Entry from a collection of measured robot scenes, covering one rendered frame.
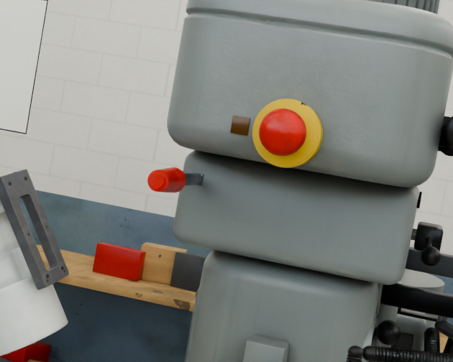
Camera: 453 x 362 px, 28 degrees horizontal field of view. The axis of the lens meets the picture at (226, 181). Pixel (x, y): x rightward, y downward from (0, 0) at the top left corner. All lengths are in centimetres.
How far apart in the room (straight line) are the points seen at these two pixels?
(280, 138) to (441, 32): 18
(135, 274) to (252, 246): 400
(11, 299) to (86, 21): 503
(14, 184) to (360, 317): 43
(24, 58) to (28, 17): 25
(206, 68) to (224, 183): 14
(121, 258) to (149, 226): 59
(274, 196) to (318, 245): 7
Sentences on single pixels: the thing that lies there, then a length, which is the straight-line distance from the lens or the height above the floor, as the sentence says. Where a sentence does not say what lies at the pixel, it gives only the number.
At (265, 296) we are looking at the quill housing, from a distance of 95.
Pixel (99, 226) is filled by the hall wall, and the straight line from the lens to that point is 557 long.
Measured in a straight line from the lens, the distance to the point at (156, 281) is 497.
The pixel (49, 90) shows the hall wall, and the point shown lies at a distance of 571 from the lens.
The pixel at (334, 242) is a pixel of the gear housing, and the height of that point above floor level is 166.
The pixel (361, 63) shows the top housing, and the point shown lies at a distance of 80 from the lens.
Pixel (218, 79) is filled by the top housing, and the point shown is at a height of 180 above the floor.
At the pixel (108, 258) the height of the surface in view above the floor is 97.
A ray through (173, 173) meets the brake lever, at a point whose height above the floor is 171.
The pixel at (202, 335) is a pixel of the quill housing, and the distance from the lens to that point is 98.
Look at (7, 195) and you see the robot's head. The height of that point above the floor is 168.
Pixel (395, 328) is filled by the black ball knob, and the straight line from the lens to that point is 110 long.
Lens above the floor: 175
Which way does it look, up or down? 3 degrees down
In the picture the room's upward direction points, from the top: 10 degrees clockwise
